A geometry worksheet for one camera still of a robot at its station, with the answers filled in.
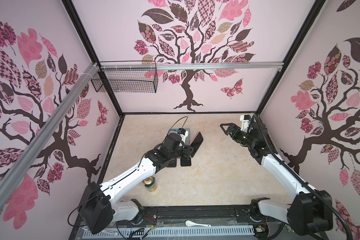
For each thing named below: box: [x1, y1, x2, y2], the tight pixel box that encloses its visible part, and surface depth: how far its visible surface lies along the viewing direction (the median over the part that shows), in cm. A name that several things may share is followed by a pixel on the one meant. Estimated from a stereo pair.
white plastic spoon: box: [185, 220, 212, 227], surface depth 72 cm
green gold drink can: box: [142, 176, 158, 192], surface depth 77 cm
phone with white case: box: [180, 157, 193, 168], surface depth 94 cm
